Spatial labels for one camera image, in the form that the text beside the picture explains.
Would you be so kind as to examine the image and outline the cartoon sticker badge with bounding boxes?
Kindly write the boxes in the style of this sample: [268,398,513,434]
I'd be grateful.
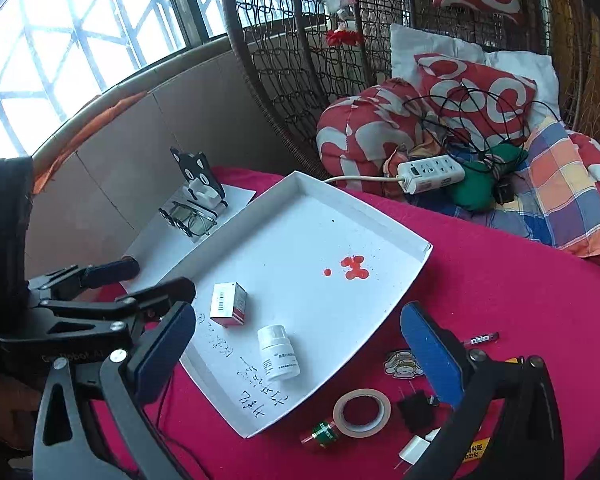
[384,349,424,380]

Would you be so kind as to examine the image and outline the white cardboard tray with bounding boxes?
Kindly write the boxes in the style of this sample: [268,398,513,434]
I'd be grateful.
[160,172,432,438]

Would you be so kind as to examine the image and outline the pink tablecloth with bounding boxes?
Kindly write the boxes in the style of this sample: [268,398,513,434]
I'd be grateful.
[152,195,600,479]

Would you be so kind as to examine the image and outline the white pill bottle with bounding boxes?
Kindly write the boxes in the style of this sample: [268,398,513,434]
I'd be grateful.
[257,325,301,382]

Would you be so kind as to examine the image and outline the white power strip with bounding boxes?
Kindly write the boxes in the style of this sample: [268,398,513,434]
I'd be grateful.
[325,155,466,195]

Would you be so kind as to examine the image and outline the wicker egg chair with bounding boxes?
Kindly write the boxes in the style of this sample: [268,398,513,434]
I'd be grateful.
[222,0,600,178]

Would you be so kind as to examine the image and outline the white charger plug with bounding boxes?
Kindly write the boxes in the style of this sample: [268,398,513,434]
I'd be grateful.
[396,428,440,469]

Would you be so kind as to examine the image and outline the window with lattice grille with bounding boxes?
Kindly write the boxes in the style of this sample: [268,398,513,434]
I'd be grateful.
[0,0,225,158]

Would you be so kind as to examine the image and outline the orange cloth on sill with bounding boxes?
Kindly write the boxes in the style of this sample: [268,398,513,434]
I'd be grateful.
[33,91,147,195]

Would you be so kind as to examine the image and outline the person left hand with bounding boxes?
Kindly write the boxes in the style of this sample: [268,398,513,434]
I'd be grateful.
[0,375,42,450]

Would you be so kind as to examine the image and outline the red white round cushion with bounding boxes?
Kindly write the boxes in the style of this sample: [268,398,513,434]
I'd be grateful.
[316,78,442,198]

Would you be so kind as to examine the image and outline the black cable tangle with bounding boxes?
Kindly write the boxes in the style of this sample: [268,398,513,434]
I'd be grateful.
[402,79,564,196]

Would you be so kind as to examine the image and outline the masking tape roll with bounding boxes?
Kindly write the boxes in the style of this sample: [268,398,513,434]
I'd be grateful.
[332,388,392,439]

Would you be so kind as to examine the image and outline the green cloth bag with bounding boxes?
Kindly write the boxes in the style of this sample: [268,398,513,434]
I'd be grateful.
[448,142,528,212]

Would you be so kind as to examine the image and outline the black cat phone stand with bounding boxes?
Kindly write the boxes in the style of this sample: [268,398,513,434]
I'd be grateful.
[170,148,228,214]

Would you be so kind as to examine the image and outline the black power adapter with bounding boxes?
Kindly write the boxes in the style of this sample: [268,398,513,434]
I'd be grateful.
[396,390,439,434]

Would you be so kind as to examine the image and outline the red white square pillow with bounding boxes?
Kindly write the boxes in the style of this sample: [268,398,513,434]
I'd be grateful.
[414,53,538,151]

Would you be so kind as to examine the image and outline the black frame eyeglasses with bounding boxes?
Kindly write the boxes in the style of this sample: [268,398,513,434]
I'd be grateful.
[158,200,218,238]

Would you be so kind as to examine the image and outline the white paper sheet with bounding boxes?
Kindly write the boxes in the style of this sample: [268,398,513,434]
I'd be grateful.
[122,185,256,292]

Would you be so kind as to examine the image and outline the small white medicine box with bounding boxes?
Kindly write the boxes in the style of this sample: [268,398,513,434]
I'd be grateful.
[210,282,248,327]

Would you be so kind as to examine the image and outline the black gel pen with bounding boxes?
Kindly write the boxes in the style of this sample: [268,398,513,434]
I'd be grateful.
[463,332,500,348]

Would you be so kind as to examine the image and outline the plaid checkered cushion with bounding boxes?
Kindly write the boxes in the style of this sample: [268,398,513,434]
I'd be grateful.
[429,116,600,261]

